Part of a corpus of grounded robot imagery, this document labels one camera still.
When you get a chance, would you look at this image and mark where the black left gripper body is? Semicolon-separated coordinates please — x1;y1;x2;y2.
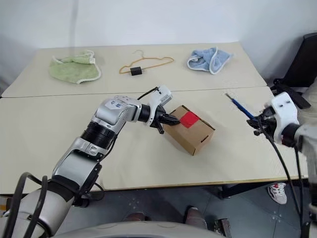
154;105;172;130

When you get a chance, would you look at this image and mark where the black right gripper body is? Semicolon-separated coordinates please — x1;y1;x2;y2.
257;107;276;138

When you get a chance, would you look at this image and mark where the blue pen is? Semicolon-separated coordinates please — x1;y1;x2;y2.
224;93;258;121

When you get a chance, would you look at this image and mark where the brown cardboard box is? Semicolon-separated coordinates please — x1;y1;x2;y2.
162;105;215;156

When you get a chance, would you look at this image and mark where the white sneaker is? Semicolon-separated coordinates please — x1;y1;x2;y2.
267;182;288;205

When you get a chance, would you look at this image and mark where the black chair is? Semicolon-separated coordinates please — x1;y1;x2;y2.
269;32;317;109

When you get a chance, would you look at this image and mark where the blue towel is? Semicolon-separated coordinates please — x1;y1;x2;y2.
187;47;235;75

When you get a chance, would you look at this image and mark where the dark brown rounded shape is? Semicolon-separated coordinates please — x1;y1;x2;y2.
123;212;152;223
183;207;208;230

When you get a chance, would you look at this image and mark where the green towel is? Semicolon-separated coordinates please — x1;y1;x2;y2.
48;50;103;85

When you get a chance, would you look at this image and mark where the grey robot torso rim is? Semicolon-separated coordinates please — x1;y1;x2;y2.
53;221;216;238

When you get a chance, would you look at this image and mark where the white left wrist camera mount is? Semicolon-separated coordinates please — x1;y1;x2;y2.
147;85;173;128

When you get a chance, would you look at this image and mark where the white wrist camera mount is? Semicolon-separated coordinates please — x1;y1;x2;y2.
147;85;173;128
269;92;301;145

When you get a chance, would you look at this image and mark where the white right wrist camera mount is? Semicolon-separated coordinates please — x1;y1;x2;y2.
269;92;301;145

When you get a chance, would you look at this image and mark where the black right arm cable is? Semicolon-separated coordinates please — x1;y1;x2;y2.
262;132;313;238

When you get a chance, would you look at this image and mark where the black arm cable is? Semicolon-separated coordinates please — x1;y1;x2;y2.
4;86;159;238
262;132;313;238

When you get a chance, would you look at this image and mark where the tan wire clothes hanger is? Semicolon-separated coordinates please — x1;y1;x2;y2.
119;49;175;75

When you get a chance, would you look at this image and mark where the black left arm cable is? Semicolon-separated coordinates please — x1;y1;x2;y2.
4;86;159;238

